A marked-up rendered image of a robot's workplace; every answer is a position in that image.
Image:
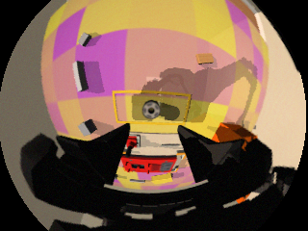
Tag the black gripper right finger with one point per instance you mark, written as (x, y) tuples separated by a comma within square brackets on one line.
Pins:
[(204, 154)]

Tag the yellow rectangular block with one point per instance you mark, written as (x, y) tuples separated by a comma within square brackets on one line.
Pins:
[(162, 178)]

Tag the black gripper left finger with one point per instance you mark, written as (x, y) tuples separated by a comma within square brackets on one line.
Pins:
[(102, 154)]

